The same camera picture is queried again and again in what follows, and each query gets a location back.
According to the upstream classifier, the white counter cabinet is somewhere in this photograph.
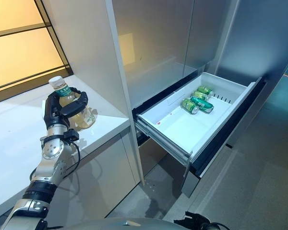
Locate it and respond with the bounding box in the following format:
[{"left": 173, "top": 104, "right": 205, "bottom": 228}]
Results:
[{"left": 0, "top": 74, "right": 143, "bottom": 230}]

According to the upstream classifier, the tall white side panel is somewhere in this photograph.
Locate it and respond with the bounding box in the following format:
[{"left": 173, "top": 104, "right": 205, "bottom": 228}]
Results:
[{"left": 41, "top": 0, "right": 146, "bottom": 187}]

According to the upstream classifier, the grey robot torso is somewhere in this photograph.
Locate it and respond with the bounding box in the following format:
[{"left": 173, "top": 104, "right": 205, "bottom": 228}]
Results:
[{"left": 105, "top": 217, "right": 192, "bottom": 230}]

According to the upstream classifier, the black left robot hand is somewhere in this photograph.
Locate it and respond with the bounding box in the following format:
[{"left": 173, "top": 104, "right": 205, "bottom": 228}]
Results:
[{"left": 43, "top": 88, "right": 89, "bottom": 130}]

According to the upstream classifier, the backlit amber window panel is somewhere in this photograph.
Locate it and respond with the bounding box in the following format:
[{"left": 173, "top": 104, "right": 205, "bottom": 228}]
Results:
[{"left": 0, "top": 0, "right": 75, "bottom": 106}]

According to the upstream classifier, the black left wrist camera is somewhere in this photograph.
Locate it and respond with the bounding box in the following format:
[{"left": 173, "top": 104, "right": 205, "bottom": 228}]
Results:
[{"left": 63, "top": 128, "right": 80, "bottom": 142}]

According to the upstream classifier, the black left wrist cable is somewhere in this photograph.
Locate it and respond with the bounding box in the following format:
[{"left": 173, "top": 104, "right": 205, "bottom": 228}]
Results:
[{"left": 30, "top": 140, "right": 82, "bottom": 180}]

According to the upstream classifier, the yellow tea bottle white cap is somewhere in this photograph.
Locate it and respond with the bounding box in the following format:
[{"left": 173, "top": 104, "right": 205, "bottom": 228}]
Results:
[{"left": 48, "top": 76, "right": 98, "bottom": 132}]

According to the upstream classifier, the silver fridge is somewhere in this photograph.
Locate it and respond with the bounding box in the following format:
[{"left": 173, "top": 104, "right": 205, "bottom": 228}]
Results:
[{"left": 111, "top": 0, "right": 288, "bottom": 199}]

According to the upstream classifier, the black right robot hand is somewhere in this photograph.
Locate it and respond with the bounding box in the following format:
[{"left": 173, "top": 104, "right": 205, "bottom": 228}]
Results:
[{"left": 174, "top": 211, "right": 216, "bottom": 230}]

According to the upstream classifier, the light green drink can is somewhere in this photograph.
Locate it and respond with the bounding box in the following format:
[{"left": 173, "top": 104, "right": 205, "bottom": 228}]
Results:
[
  {"left": 197, "top": 85, "right": 215, "bottom": 96},
  {"left": 180, "top": 98, "right": 200, "bottom": 115},
  {"left": 191, "top": 91, "right": 210, "bottom": 101}
]

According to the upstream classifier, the white fridge drawer silver front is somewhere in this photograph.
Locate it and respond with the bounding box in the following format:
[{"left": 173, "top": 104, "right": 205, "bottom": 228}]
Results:
[{"left": 132, "top": 71, "right": 267, "bottom": 198}]

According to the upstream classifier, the dark green drink can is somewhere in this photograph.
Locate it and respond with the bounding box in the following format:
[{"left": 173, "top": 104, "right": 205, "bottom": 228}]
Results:
[{"left": 190, "top": 95, "right": 215, "bottom": 113}]

